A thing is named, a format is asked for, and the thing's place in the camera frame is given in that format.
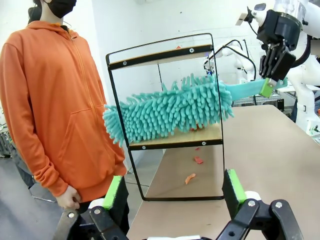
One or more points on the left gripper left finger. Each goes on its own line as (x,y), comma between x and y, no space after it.
(112,195)

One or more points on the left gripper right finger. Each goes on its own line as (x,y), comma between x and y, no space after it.
(235,190)

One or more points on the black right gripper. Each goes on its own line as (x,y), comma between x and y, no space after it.
(280,27)

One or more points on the teal microfiber duster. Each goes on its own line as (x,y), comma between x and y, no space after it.
(162,112)

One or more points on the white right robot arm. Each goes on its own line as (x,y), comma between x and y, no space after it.
(312,15)

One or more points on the person's right forearm orange sleeve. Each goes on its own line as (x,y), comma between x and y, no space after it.
(45,162)

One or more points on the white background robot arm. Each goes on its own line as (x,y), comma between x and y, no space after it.
(228,50)

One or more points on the black metal wooden two-tier shelf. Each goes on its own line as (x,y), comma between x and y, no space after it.
(207,132)

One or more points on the person's right hand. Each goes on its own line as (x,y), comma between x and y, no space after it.
(68,198)

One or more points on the person in orange hoodie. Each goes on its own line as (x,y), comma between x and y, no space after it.
(37,87)

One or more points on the black face mask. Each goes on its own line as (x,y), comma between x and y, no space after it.
(61,7)

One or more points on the aluminium profile frame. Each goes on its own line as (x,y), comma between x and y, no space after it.
(267,96)

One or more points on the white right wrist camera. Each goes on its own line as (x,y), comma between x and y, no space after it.
(258,12)

